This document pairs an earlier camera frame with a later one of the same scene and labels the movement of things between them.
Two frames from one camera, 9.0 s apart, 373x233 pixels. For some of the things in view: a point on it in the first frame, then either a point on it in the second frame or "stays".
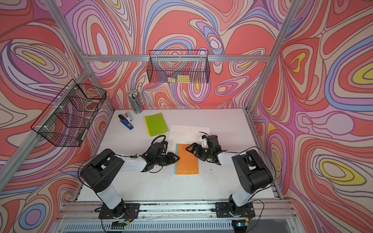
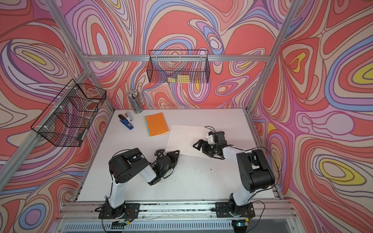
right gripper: (194, 145) to (201, 142)
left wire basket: (65, 122) stays
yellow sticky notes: (180, 78) stays
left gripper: (171, 160) to (176, 156)
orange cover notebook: (188, 163) to (156, 124)
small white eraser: (128, 114) stays
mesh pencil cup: (135, 101) stays
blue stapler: (123, 120) stays
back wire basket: (180, 66) stays
